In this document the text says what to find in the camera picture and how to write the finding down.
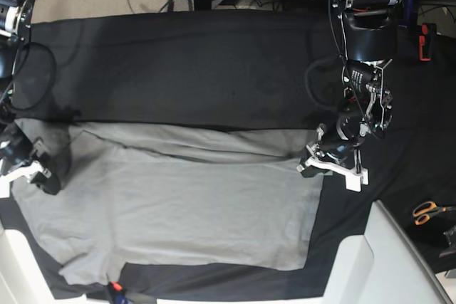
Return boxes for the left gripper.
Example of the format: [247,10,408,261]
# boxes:
[301,60,393,178]

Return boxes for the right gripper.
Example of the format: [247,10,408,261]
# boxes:
[1,122,61,196]

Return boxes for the grey T-shirt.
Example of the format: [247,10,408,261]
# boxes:
[12,119,323,285]

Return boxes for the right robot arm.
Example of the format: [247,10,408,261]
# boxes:
[1,0,61,197]

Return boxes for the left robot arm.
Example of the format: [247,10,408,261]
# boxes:
[298,0,407,184]

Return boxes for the black table cloth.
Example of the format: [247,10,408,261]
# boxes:
[0,11,456,301]

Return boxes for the white box left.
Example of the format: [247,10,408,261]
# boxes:
[1,228,87,304]

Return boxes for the white box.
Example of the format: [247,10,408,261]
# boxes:
[1,228,87,304]
[322,201,452,304]

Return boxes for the white box right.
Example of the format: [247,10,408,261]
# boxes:
[322,201,452,304]

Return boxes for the red blue clamp bottom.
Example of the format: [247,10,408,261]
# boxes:
[105,282,130,304]

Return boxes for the black object right edge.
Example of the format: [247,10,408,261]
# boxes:
[439,226,456,258]

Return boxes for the red black clamp right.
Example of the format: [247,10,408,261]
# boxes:
[418,23,437,62]

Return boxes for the orange handled scissors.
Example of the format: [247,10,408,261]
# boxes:
[412,201,455,226]

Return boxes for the blue clamp on frame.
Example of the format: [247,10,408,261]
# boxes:
[399,0,413,27]

